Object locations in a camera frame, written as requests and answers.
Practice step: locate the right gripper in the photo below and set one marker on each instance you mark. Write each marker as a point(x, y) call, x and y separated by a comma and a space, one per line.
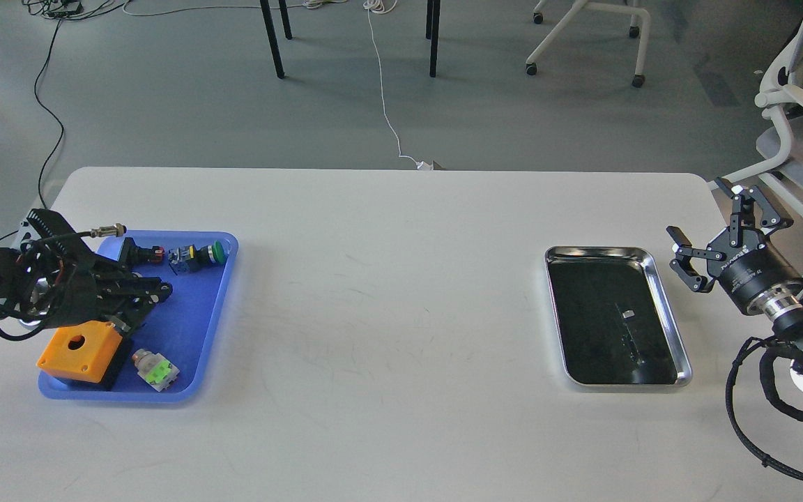
point(741, 258)

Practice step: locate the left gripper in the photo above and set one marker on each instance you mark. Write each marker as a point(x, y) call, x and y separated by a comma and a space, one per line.
point(104, 293)

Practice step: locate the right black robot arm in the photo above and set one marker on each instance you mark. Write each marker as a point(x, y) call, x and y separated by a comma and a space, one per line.
point(780, 366)

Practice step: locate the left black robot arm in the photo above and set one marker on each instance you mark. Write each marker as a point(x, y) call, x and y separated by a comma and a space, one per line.
point(47, 246)

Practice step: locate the blue plastic tray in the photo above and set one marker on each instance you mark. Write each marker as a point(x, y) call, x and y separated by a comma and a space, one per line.
point(182, 328)

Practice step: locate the steel metal tray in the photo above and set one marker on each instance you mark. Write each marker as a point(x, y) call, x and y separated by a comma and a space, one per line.
point(615, 326)

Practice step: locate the white rolling chair base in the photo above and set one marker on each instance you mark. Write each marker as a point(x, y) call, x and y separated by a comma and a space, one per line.
point(570, 36)

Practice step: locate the black table leg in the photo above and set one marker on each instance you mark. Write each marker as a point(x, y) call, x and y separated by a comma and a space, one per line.
point(271, 35)
point(284, 16)
point(433, 18)

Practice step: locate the black selector switch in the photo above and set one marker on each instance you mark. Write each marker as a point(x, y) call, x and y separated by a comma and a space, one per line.
point(132, 255)

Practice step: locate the green push button switch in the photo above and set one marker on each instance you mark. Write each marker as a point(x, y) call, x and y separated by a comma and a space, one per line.
point(190, 259)

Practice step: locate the green grey switch module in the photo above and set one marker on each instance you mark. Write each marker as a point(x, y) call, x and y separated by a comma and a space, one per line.
point(157, 371)

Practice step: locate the orange button enclosure box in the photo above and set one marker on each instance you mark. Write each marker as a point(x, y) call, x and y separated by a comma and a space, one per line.
point(86, 353)

